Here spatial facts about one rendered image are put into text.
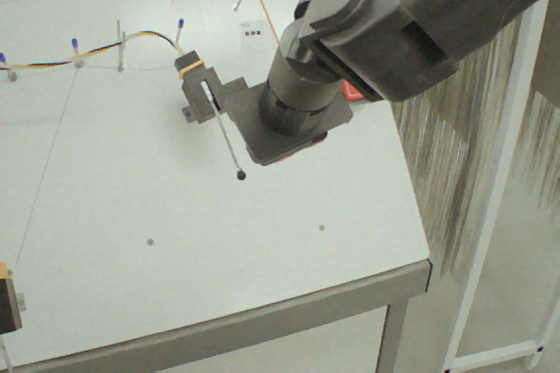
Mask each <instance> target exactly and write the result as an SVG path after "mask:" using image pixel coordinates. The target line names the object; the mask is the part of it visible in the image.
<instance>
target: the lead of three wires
mask: <svg viewBox="0 0 560 373"><path fill-rule="evenodd" d="M143 35H151V36H155V37H159V38H163V39H165V40H166V41H167V42H168V43H170V44H171V45H172V46H173V47H174V48H175V49H176V50H177V51H178V53H179V55H180V56H182V55H184V53H183V51H182V49H181V48H180V47H179V46H178V45H177V44H176V43H175V42H174V41H173V40H172V39H171V38H170V37H168V36H167V35H165V34H162V33H159V32H155V31H150V30H143V31H139V32H138V33H135V34H130V35H127V36H125V42H126V41H128V40H131V39H135V38H139V36H143Z"/></svg>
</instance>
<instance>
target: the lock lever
mask: <svg viewBox="0 0 560 373"><path fill-rule="evenodd" d="M201 86H203V88H204V90H205V92H206V94H207V96H208V98H209V100H210V102H211V104H212V106H213V108H214V110H215V115H216V117H217V120H218V122H219V125H220V128H221V130H222V134H223V136H224V139H225V141H226V144H227V146H228V149H229V151H230V155H231V157H233V160H234V162H235V165H236V167H237V169H236V171H237V172H239V171H241V170H243V169H242V168H241V167H240V165H239V163H238V160H237V158H236V155H235V152H234V149H233V147H232V144H230V142H229V139H228V137H227V134H226V130H225V128H224V125H223V123H222V120H221V118H220V115H219V113H218V110H217V108H216V106H215V104H214V102H213V100H214V98H213V96H212V94H211V92H210V90H209V88H208V85H207V83H206V81H204V82H202V85H201Z"/></svg>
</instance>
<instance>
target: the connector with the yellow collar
mask: <svg viewBox="0 0 560 373"><path fill-rule="evenodd" d="M199 61H201V59H200V57H199V55H198V54H197V52H196V51H195V50H193V51H191V52H188V53H186V54H184V55H182V56H180V57H178V58H176V59H175V61H174V66H175V68H176V69H177V71H178V72H179V74H180V70H182V69H184V68H186V67H188V66H190V65H192V64H194V63H197V62H199ZM205 69H207V68H206V66H205V65H204V63H203V64H201V65H199V66H197V67H194V68H192V69H190V70H188V71H186V72H184V73H183V77H182V80H183V81H184V77H187V76H189V75H192V74H194V73H196V72H200V71H202V70H205Z"/></svg>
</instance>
